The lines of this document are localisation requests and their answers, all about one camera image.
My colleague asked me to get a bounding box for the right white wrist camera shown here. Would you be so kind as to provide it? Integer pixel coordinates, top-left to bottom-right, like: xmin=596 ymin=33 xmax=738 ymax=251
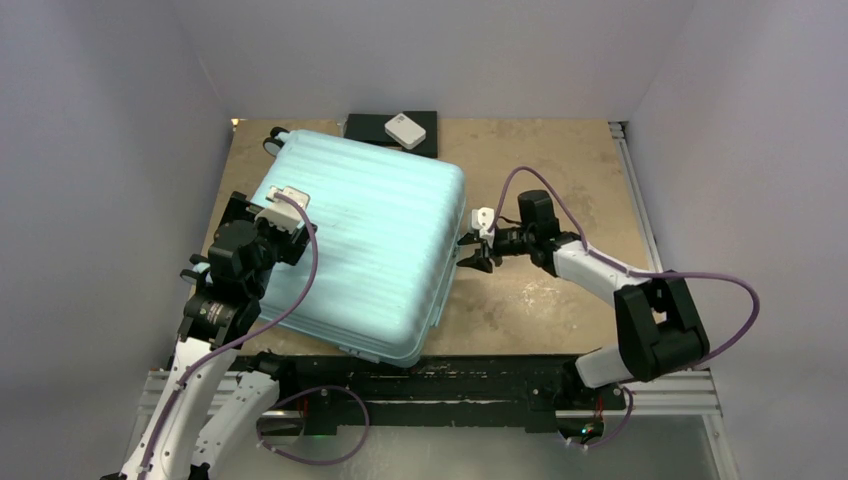
xmin=469 ymin=207 xmax=497 ymax=246

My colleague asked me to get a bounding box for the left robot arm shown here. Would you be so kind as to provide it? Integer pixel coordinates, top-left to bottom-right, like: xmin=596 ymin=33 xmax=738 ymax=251
xmin=112 ymin=187 xmax=319 ymax=479

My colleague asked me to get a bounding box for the white power bank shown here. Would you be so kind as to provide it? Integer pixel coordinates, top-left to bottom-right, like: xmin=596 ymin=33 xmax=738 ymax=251
xmin=384 ymin=113 xmax=427 ymax=150

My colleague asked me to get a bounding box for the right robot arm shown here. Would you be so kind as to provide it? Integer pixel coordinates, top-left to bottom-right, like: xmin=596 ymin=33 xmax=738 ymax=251
xmin=457 ymin=190 xmax=710 ymax=407

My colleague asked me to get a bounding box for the light blue suitcase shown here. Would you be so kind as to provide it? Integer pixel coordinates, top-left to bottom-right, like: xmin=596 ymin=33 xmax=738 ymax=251
xmin=251 ymin=129 xmax=466 ymax=367

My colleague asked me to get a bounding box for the black metal base rail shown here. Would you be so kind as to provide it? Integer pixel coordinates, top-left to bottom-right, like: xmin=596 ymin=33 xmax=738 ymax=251
xmin=135 ymin=354 xmax=723 ymax=439

